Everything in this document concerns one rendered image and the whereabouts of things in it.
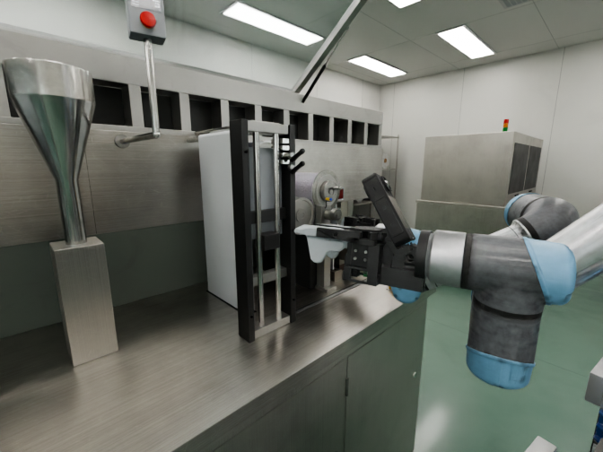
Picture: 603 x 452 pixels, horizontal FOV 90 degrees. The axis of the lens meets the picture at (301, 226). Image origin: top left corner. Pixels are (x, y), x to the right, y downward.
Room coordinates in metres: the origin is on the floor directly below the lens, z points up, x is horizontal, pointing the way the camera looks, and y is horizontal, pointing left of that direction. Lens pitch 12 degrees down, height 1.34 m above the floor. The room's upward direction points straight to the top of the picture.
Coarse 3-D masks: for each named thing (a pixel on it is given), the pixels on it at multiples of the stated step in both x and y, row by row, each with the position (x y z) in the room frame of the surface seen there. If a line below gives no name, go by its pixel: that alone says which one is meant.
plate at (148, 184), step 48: (0, 144) 0.75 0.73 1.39; (96, 144) 0.89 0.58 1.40; (144, 144) 0.98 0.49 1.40; (192, 144) 1.09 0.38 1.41; (0, 192) 0.74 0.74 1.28; (48, 192) 0.81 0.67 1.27; (96, 192) 0.88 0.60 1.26; (144, 192) 0.97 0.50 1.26; (192, 192) 1.08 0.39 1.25; (0, 240) 0.73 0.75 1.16
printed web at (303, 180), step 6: (252, 144) 0.90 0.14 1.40; (300, 174) 1.14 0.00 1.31; (306, 174) 1.11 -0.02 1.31; (312, 174) 1.09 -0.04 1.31; (300, 180) 1.10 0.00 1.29; (306, 180) 1.08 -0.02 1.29; (312, 180) 1.06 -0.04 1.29; (300, 186) 1.09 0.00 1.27; (306, 186) 1.07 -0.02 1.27; (300, 192) 1.09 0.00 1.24; (306, 192) 1.06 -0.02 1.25; (312, 222) 1.04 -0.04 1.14; (300, 234) 0.99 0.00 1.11; (252, 252) 0.86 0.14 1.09; (252, 258) 0.86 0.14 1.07; (252, 264) 0.86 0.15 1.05
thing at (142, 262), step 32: (192, 224) 1.08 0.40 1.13; (0, 256) 0.73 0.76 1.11; (32, 256) 0.77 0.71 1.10; (128, 256) 0.93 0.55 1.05; (160, 256) 0.99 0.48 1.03; (192, 256) 1.07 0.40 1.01; (0, 288) 0.72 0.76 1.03; (32, 288) 0.76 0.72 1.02; (128, 288) 0.92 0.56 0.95; (160, 288) 0.98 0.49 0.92; (0, 320) 0.71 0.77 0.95; (32, 320) 0.75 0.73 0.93
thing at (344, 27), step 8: (360, 0) 1.20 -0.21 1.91; (352, 8) 1.23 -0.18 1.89; (360, 8) 1.23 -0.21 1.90; (352, 16) 1.24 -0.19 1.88; (344, 24) 1.26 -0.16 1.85; (24, 32) 0.83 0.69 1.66; (336, 32) 1.28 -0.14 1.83; (344, 32) 1.30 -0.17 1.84; (64, 40) 0.89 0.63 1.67; (328, 40) 1.31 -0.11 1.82; (336, 40) 1.31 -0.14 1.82; (96, 48) 0.93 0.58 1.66; (328, 48) 1.32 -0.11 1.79; (136, 56) 1.01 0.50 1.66; (320, 56) 1.34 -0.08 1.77; (328, 56) 1.35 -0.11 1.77; (168, 64) 1.07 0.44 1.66; (312, 64) 1.37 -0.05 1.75; (312, 72) 1.39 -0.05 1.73; (320, 72) 1.38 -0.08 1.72; (240, 80) 1.27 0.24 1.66; (304, 80) 1.41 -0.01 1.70; (296, 88) 1.44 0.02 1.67; (312, 88) 1.43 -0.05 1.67; (304, 96) 1.45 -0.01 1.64
